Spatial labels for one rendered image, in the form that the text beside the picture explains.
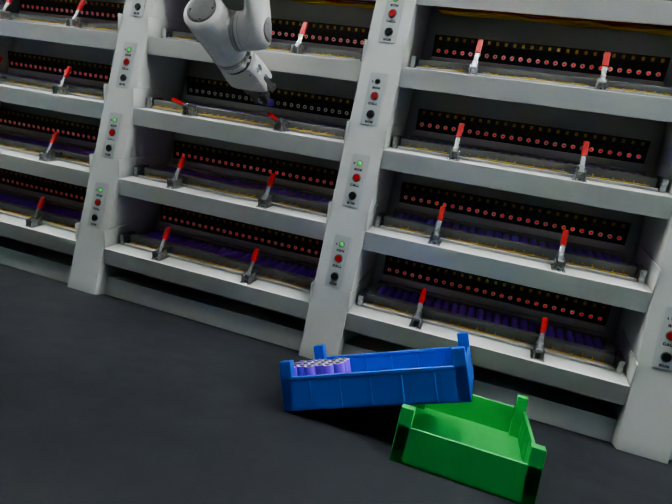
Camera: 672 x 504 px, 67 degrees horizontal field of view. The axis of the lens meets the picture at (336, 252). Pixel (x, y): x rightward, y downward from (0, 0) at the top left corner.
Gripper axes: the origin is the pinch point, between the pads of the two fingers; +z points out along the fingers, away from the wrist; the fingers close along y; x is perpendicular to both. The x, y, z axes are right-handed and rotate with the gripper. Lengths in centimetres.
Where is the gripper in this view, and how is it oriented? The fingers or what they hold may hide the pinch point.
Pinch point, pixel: (259, 95)
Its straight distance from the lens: 136.0
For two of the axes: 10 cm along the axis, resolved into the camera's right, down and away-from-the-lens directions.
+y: -9.4, -2.1, 2.7
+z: 2.2, 2.4, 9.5
